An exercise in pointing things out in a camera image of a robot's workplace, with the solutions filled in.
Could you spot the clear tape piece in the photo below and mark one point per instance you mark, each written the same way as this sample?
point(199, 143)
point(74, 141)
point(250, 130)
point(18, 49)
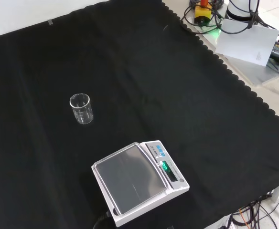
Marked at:
point(50, 22)

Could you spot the black bench cloth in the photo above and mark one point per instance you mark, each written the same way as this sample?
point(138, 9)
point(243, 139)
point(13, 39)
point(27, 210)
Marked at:
point(168, 90)

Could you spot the white electronic balance steel pan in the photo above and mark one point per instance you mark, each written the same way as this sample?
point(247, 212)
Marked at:
point(132, 176)

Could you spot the clear glass beaker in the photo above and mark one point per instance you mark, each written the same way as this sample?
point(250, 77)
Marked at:
point(81, 112)

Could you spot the white paper sheet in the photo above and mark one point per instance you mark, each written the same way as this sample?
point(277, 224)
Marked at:
point(247, 40)

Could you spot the yellow stop button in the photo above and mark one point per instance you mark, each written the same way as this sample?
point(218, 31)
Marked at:
point(202, 13)

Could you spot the pale grey board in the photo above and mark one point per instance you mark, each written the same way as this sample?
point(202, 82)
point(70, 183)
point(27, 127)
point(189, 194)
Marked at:
point(256, 71)

